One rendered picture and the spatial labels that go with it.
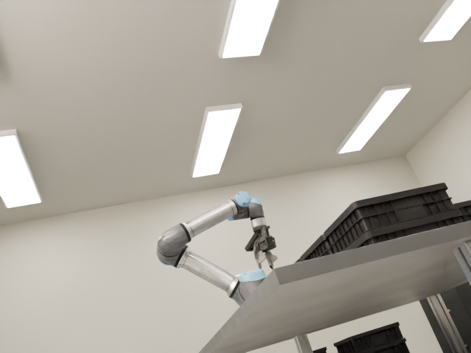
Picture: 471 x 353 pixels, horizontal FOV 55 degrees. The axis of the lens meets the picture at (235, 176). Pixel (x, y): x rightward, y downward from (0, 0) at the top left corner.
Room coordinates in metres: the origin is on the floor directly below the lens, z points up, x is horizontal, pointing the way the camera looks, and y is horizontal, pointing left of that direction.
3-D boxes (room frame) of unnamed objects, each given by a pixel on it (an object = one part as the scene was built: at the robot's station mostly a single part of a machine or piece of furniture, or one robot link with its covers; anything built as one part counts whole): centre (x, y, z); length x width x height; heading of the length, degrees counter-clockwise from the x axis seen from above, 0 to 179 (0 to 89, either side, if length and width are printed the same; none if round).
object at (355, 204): (1.68, -0.49, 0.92); 0.40 x 0.30 x 0.02; 109
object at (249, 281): (2.00, 0.07, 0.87); 0.13 x 0.12 x 0.14; 19
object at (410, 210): (1.68, -0.49, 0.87); 0.40 x 0.30 x 0.11; 109
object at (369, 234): (1.68, -0.49, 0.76); 0.40 x 0.30 x 0.12; 109
